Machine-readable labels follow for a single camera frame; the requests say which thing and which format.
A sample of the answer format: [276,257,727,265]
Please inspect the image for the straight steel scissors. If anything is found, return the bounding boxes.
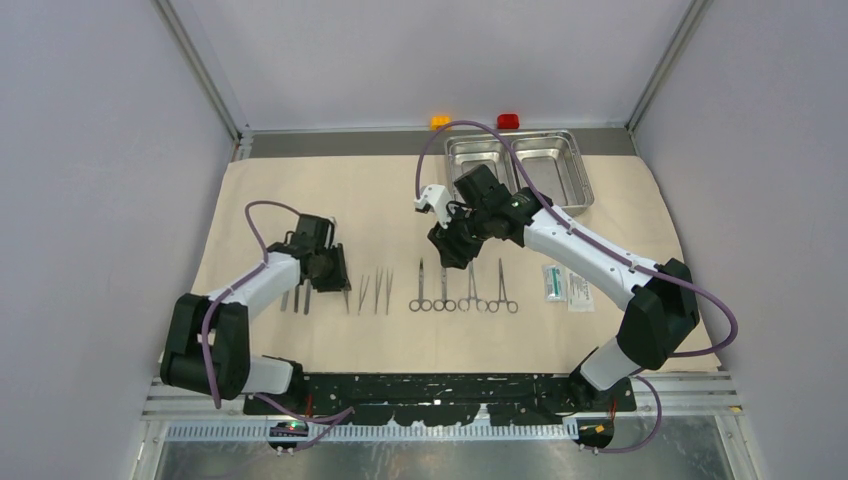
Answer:
[433,267,457,312]

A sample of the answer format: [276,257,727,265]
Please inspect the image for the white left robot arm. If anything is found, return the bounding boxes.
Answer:
[160,214,350,414]

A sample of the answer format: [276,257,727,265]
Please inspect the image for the steel tweezers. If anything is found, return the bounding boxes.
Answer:
[374,267,384,315]
[385,268,394,315]
[357,275,370,315]

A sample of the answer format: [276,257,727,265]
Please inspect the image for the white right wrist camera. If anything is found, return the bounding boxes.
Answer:
[414,184,453,229]

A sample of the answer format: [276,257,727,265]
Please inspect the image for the long steel needle holder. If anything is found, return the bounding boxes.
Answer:
[457,262,489,313]

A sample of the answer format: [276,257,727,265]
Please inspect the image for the green white sterile packet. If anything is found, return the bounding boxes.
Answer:
[542,265,568,302]

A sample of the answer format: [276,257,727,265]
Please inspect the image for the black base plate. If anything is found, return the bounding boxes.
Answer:
[243,373,636,427]

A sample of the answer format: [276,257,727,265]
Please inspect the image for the steel mesh instrument tray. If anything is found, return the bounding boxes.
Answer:
[445,130,595,217]

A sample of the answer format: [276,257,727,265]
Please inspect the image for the yellow block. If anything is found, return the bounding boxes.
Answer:
[429,115,452,131]

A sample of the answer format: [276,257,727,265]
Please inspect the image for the red block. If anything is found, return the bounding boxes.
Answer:
[496,113,521,130]

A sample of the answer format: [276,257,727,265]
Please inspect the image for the steel hemostat clamp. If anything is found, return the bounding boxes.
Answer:
[487,259,519,314]

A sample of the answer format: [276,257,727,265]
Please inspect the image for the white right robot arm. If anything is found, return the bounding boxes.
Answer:
[415,166,700,411]

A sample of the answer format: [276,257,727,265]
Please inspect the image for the cream cloth wrap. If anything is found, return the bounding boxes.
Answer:
[157,154,722,376]

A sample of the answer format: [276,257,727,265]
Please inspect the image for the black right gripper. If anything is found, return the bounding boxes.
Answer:
[427,202,492,270]

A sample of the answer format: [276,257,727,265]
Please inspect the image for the curved steel scissors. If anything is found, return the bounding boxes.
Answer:
[408,258,433,312]

